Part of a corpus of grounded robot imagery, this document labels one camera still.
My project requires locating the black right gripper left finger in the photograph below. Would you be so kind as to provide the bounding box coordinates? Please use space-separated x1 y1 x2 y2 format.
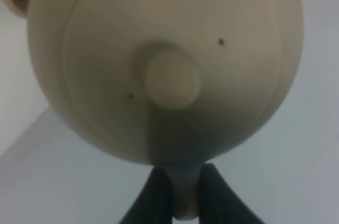
120 167 174 224

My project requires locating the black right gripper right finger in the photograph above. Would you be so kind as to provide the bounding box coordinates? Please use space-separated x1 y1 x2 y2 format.
198 164 264 224

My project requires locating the beige teapot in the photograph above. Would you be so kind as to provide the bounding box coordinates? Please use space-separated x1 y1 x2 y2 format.
1 0 304 220

